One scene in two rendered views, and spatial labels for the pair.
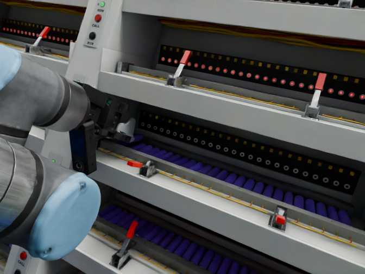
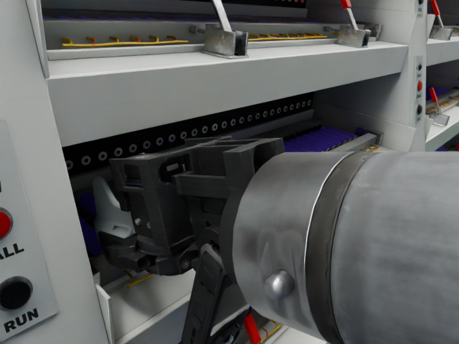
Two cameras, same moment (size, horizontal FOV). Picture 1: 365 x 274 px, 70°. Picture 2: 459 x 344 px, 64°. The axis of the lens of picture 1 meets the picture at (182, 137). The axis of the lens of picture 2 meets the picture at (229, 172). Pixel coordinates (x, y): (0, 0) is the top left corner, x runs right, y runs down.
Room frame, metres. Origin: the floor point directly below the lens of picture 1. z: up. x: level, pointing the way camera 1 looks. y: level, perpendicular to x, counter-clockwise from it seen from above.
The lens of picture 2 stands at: (0.41, 0.39, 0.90)
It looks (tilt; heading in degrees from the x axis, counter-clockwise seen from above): 15 degrees down; 294
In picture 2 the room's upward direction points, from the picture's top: 7 degrees counter-clockwise
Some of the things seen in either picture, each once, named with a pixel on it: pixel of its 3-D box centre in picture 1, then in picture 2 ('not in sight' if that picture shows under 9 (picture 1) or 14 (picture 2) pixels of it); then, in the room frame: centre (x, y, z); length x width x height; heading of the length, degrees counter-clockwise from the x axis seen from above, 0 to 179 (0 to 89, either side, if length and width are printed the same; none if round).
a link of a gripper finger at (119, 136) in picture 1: (115, 135); not in sight; (0.56, 0.14, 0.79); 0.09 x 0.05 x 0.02; 153
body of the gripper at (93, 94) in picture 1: (93, 113); (207, 209); (0.52, 0.18, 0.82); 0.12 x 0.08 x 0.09; 157
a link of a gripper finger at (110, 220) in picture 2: not in sight; (108, 209); (0.63, 0.16, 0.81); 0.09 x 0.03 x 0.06; 162
